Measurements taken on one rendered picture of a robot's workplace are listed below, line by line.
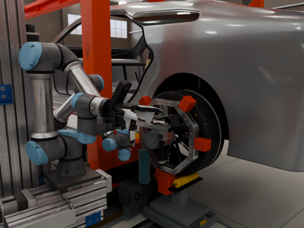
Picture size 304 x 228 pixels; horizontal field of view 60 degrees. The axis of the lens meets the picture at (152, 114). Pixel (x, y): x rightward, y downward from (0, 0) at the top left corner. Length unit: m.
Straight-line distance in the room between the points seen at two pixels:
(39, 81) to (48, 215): 0.58
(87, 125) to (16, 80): 0.51
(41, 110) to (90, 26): 1.00
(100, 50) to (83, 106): 1.09
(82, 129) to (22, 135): 0.48
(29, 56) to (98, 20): 0.98
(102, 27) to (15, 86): 0.91
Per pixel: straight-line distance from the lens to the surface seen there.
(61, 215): 1.29
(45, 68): 1.20
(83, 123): 1.03
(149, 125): 1.77
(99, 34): 2.07
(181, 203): 2.27
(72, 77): 1.24
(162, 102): 1.92
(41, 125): 1.25
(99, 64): 2.05
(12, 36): 1.41
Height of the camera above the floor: 1.36
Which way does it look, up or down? 10 degrees down
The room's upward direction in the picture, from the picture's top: straight up
